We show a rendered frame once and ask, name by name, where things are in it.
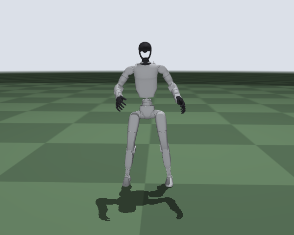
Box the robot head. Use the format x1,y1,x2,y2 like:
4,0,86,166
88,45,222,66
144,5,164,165
139,42,151,65

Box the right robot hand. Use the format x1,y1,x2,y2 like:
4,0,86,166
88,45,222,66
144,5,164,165
116,95,126,112

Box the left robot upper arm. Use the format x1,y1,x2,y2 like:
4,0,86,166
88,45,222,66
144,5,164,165
157,65,175,92

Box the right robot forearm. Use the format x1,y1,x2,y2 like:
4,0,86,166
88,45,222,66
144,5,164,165
114,84,123,99

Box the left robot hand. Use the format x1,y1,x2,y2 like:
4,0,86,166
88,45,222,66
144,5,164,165
176,96,186,114

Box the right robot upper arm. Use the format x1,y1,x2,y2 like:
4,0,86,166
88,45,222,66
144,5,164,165
117,66,135,91

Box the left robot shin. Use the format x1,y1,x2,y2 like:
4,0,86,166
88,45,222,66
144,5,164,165
162,149,172,177

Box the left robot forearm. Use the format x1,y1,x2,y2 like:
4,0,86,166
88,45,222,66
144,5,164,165
171,83,181,103

